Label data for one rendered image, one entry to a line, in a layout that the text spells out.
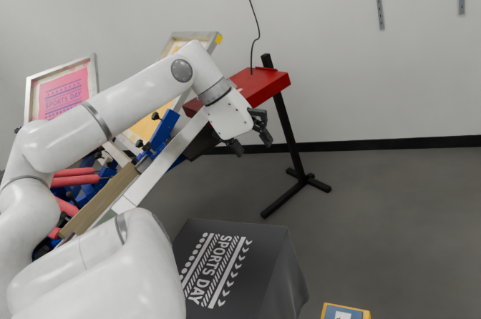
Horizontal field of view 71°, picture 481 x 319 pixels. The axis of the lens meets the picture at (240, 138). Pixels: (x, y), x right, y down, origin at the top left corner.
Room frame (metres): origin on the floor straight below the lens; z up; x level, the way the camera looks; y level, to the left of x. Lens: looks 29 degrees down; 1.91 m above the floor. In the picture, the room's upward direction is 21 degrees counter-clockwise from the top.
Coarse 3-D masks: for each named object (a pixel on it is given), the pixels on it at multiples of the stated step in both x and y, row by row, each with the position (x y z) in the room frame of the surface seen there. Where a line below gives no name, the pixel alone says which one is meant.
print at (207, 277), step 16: (208, 240) 1.04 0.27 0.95; (224, 240) 1.01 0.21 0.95; (240, 240) 0.98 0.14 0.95; (192, 256) 0.99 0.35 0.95; (208, 256) 0.96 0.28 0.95; (224, 256) 0.93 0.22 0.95; (240, 256) 0.90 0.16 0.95; (192, 272) 0.92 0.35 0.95; (208, 272) 0.89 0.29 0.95; (224, 272) 0.86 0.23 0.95; (192, 288) 0.85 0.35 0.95; (208, 288) 0.82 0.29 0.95; (224, 288) 0.80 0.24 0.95; (208, 304) 0.76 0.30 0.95; (224, 304) 0.74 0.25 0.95
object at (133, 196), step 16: (192, 128) 0.82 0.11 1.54; (176, 144) 0.76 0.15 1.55; (160, 160) 0.70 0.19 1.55; (144, 176) 0.65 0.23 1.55; (160, 176) 0.67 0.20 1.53; (128, 192) 0.61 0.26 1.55; (144, 192) 0.62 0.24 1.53; (112, 208) 0.57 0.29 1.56; (128, 208) 0.58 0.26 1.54; (96, 224) 0.62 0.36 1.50
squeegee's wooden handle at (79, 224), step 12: (132, 168) 1.24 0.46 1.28; (120, 180) 1.18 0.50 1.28; (108, 192) 1.12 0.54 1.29; (120, 192) 1.14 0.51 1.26; (96, 204) 1.07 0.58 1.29; (108, 204) 1.08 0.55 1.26; (84, 216) 1.02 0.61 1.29; (96, 216) 1.03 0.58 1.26; (72, 228) 0.97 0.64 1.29; (84, 228) 0.98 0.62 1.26
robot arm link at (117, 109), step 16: (160, 64) 0.63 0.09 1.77; (176, 64) 0.64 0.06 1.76; (192, 64) 0.66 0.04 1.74; (128, 80) 0.62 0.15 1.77; (144, 80) 0.61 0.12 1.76; (160, 80) 0.61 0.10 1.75; (176, 80) 0.63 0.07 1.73; (192, 80) 0.65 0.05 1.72; (96, 96) 0.63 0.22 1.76; (112, 96) 0.61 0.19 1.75; (128, 96) 0.60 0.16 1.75; (144, 96) 0.60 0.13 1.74; (160, 96) 0.60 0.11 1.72; (176, 96) 0.62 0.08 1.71; (96, 112) 0.59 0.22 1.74; (112, 112) 0.60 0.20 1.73; (128, 112) 0.60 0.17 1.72; (144, 112) 0.60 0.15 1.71; (112, 128) 0.59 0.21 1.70; (128, 128) 0.62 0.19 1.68
